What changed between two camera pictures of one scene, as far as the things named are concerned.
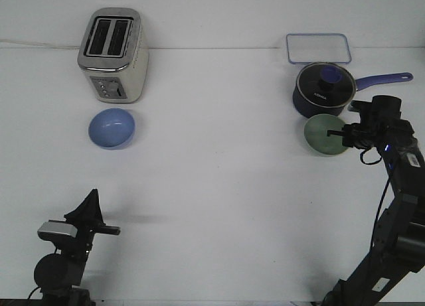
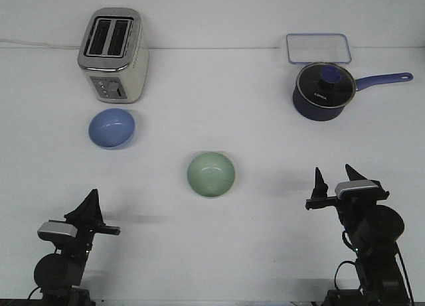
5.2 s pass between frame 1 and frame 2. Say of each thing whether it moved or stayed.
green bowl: moved
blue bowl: stayed
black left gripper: stayed
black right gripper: moved
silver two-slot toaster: stayed
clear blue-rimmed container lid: stayed
